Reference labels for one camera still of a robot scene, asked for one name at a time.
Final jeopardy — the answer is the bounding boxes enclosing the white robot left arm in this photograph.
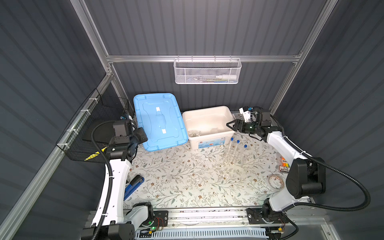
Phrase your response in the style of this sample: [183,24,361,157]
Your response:
[81,119,155,240]

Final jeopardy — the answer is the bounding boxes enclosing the blue plastic box lid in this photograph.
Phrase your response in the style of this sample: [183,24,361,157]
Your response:
[134,93,189,152]

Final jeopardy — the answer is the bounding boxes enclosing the white plastic storage box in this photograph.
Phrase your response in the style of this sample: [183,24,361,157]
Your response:
[182,106,235,150]

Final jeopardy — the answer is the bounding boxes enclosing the coloured marker set box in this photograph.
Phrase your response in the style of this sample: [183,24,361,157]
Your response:
[277,155,291,173]

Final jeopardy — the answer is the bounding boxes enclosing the blue capped test tube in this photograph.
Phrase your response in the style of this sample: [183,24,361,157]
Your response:
[240,145,248,166]
[227,137,234,157]
[233,140,241,160]

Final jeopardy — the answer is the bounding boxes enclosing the white wire mesh basket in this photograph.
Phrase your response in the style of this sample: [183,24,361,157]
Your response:
[173,58,242,85]

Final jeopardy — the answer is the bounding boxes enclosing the round tape roll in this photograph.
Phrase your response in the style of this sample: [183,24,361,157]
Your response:
[266,174,285,192]

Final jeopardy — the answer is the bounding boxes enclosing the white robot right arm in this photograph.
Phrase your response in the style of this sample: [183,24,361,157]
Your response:
[227,107,326,224]

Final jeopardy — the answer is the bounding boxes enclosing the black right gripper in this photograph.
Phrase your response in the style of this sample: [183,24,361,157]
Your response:
[226,120,260,135]

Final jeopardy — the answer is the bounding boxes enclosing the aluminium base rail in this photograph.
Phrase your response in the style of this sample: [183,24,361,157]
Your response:
[154,206,327,229]

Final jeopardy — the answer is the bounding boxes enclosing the white bottle in basket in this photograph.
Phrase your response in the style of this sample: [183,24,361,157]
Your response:
[216,75,238,81]

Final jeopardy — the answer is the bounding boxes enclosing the black wire mesh basket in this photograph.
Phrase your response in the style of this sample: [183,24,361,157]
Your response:
[57,90,132,164]

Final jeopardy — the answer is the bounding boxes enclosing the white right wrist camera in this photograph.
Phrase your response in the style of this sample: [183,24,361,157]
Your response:
[239,106,253,123]

